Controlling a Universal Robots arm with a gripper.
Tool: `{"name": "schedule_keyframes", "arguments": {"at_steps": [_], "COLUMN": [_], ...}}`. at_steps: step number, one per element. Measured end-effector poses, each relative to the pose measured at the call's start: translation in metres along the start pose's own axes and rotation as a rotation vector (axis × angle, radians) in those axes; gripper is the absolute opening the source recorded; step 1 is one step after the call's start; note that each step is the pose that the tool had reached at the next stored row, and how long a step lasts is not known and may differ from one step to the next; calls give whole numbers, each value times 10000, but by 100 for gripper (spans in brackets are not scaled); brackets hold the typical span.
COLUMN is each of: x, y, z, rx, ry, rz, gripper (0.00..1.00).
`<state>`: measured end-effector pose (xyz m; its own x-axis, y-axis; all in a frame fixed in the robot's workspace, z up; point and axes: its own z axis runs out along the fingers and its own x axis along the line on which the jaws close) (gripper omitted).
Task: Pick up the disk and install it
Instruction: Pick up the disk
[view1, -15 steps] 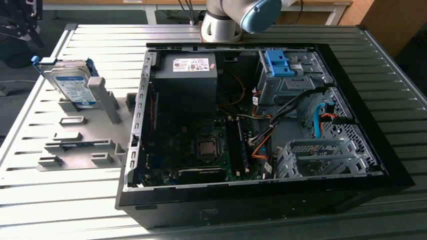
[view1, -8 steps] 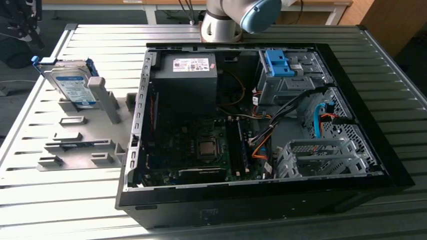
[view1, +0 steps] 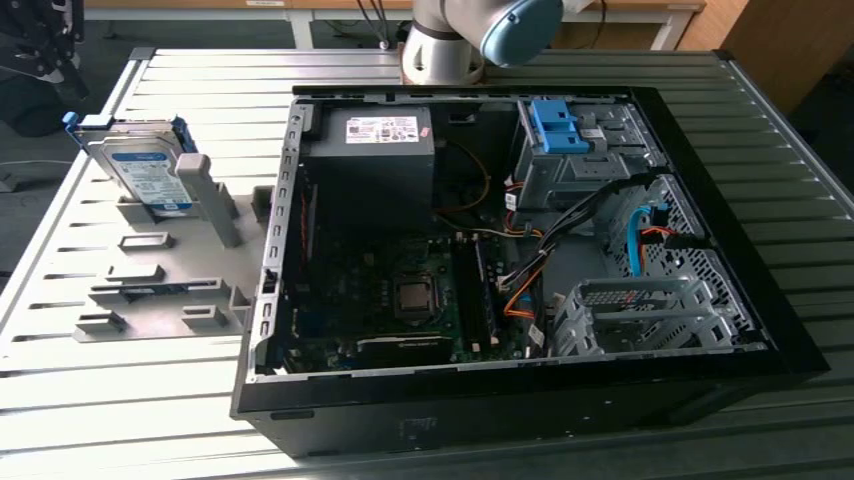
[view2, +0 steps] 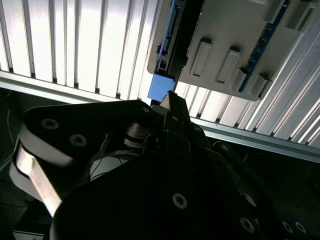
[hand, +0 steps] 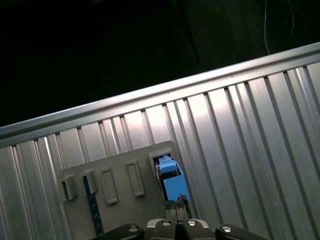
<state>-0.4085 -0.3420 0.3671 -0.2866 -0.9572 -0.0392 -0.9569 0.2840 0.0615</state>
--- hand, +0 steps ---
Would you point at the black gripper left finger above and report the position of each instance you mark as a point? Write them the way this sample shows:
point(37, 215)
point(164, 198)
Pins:
point(162, 232)

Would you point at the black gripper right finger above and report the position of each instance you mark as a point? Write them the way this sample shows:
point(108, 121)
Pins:
point(195, 232)

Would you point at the hard disk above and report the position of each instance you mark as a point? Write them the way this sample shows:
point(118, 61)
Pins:
point(175, 185)

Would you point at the grey parts rack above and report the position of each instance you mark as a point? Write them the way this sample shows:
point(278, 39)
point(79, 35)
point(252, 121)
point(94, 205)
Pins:
point(120, 212)

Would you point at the blue RAM stick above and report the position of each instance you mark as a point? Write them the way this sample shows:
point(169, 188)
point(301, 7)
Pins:
point(93, 207)

